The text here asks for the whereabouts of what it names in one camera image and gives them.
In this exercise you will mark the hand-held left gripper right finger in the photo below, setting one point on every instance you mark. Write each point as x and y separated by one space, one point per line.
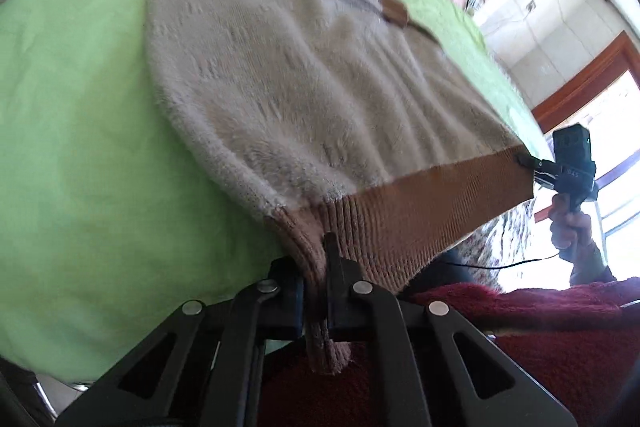
340 294

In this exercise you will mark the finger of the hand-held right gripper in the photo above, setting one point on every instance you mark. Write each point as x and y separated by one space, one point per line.
534 163

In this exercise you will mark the person's red fleece clothing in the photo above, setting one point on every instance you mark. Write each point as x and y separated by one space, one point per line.
500 347

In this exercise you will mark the person's right hand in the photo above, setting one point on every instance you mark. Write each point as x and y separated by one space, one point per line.
567 227

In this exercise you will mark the green blanket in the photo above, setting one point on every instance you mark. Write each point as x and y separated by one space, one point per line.
100 157

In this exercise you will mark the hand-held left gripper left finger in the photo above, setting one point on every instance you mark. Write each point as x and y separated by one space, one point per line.
287 302

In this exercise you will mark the floral patterned cloth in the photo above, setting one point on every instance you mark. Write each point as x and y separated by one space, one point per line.
495 237

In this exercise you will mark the beige knitted sweater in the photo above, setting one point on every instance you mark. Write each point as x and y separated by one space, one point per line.
320 97

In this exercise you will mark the wooden window frame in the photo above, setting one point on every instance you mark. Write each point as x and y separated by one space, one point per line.
585 82

